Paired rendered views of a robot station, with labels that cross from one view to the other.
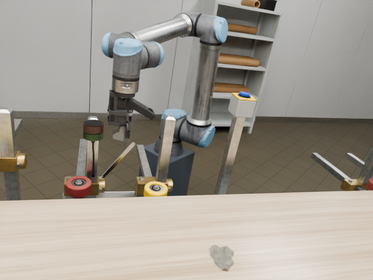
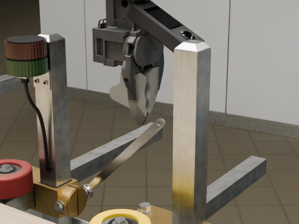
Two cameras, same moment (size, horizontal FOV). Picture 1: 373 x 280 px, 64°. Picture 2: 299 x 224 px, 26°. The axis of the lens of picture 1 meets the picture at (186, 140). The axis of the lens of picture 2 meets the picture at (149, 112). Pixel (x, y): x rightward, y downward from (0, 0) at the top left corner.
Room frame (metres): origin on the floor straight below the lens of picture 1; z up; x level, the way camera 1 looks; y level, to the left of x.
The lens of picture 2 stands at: (0.44, -0.55, 1.30)
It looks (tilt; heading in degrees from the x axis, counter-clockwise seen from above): 18 degrees down; 54
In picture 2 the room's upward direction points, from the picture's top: straight up
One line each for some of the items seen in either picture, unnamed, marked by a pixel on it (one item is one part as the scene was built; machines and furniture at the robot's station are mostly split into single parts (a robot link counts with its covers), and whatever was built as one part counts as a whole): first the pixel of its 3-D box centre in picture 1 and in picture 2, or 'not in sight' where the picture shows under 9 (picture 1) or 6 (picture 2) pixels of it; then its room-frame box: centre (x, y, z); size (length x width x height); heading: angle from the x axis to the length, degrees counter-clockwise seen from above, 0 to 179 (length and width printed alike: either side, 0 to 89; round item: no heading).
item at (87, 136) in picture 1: (92, 133); (26, 64); (0.83, 0.29, 1.07); 0.06 x 0.06 x 0.02
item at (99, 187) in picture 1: (85, 186); (45, 192); (0.86, 0.33, 0.84); 0.13 x 0.06 x 0.05; 109
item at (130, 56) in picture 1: (127, 59); not in sight; (0.98, 0.24, 1.29); 0.10 x 0.09 x 0.12; 157
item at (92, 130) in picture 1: (93, 126); (26, 47); (0.83, 0.29, 1.10); 0.06 x 0.06 x 0.02
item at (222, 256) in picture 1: (222, 253); not in sight; (0.59, -0.14, 0.91); 0.09 x 0.07 x 0.02; 177
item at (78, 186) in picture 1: (78, 195); (8, 199); (0.80, 0.32, 0.85); 0.08 x 0.08 x 0.11
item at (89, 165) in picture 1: (91, 179); (55, 180); (0.87, 0.31, 0.87); 0.03 x 0.03 x 0.48; 19
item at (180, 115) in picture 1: (174, 124); not in sight; (1.74, 0.10, 0.79); 0.17 x 0.15 x 0.18; 67
